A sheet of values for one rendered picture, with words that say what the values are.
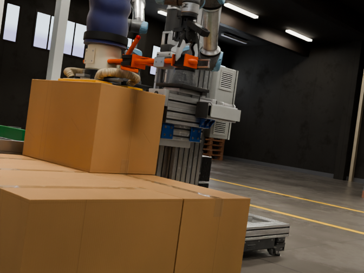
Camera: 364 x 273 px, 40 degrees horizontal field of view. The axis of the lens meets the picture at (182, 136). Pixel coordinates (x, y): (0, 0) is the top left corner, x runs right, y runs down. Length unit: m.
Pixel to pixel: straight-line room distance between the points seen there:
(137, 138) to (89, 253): 0.94
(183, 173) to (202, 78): 0.62
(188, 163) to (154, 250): 1.50
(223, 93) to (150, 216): 1.74
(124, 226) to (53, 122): 1.01
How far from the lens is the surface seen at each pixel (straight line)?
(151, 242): 1.71
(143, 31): 3.08
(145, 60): 2.27
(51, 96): 2.54
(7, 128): 3.85
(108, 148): 2.27
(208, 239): 1.92
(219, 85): 3.25
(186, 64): 2.07
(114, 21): 2.52
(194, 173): 3.22
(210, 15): 2.70
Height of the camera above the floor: 0.78
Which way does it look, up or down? 1 degrees down
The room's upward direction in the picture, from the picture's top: 8 degrees clockwise
